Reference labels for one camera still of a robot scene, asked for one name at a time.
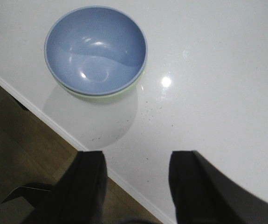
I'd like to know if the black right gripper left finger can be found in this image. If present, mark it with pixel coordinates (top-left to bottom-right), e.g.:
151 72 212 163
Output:
24 151 108 224

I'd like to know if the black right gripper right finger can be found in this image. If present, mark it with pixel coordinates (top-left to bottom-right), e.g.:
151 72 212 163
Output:
168 151 268 224

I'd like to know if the green plastic bowl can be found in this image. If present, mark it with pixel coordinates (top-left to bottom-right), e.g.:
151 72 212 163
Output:
54 65 147 103

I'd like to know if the blue plastic bowl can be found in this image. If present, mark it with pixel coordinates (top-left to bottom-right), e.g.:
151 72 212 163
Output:
44 6 148 96

